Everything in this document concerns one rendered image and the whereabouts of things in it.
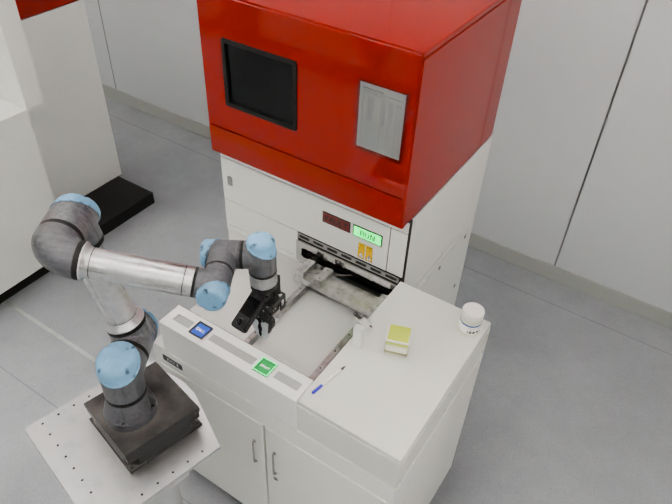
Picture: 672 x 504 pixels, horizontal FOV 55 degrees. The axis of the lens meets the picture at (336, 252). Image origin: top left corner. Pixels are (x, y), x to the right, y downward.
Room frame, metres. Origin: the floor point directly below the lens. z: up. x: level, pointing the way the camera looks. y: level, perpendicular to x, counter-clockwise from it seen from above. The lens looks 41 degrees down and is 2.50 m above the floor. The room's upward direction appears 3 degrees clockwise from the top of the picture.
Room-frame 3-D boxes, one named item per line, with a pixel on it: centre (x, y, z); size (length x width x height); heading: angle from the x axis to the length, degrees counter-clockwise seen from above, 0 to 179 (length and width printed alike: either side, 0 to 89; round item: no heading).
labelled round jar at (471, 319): (1.43, -0.44, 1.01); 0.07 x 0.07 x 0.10
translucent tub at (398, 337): (1.34, -0.21, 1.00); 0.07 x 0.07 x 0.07; 77
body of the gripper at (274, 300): (1.26, 0.19, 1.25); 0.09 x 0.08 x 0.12; 148
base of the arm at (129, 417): (1.10, 0.58, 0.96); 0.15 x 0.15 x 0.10
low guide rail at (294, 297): (1.59, 0.19, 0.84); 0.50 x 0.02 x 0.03; 148
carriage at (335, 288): (1.68, -0.02, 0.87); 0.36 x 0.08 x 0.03; 58
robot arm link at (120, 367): (1.11, 0.58, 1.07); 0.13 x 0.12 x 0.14; 0
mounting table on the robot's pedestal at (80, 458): (1.08, 0.59, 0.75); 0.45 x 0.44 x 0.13; 135
